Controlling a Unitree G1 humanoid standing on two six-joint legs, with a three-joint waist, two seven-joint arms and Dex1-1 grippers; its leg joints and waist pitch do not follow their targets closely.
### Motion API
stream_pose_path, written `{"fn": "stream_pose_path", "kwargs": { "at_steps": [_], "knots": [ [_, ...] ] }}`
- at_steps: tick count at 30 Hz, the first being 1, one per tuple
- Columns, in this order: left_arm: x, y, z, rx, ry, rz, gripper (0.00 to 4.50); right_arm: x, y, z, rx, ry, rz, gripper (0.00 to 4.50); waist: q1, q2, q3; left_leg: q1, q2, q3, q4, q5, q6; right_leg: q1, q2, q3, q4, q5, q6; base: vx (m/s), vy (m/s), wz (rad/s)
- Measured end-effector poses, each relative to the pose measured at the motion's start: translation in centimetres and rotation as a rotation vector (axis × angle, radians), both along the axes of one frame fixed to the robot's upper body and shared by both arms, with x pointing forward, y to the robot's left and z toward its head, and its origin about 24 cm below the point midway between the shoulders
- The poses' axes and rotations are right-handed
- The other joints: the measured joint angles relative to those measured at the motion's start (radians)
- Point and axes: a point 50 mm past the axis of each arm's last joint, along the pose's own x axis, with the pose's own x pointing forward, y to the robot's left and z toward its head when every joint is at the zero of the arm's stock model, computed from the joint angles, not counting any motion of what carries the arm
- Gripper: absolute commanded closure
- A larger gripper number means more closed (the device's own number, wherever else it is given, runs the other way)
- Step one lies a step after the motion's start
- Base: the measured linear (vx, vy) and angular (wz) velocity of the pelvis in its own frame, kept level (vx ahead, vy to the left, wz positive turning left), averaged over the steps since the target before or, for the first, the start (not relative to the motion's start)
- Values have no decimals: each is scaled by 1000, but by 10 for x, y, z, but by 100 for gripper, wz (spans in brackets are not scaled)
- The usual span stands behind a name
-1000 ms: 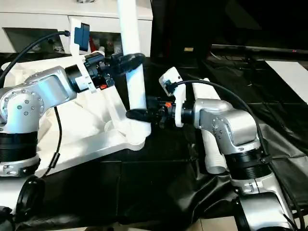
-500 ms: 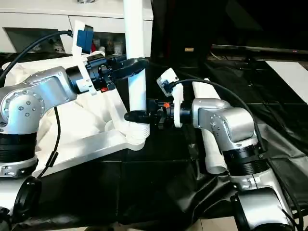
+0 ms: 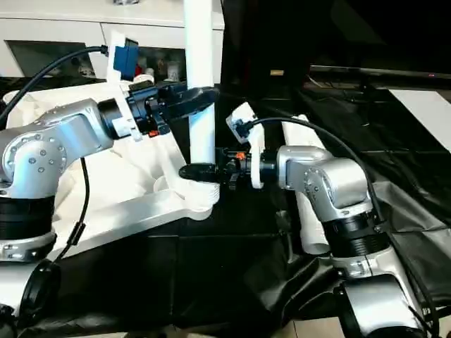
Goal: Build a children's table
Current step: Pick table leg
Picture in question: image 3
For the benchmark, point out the black metal rail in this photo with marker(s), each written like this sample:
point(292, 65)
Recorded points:
point(387, 71)

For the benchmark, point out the dark tall cabinet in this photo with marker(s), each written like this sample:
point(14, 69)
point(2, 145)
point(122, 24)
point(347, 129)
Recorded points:
point(264, 35)

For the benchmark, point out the white printed jar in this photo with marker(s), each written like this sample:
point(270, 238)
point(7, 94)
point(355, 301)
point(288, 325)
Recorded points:
point(174, 70)

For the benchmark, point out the grey patterned object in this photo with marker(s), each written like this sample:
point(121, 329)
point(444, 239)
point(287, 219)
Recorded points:
point(125, 2)

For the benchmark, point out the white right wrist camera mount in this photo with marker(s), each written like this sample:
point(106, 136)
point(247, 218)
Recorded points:
point(243, 114)

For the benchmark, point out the red bottle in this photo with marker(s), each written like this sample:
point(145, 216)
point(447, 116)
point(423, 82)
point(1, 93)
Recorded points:
point(141, 66)

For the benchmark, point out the white flat board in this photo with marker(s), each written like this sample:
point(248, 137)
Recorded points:
point(430, 112)

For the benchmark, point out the white plastic table top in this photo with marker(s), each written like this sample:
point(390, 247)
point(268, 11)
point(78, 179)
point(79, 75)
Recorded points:
point(158, 207)

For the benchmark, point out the white sideboard cabinet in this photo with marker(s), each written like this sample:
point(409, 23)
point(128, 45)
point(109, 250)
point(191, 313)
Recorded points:
point(53, 28)

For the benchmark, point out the black mat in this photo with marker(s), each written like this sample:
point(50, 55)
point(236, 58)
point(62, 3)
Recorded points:
point(352, 105)

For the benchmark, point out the small yellow label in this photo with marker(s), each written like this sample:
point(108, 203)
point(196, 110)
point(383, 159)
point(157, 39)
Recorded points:
point(277, 72)

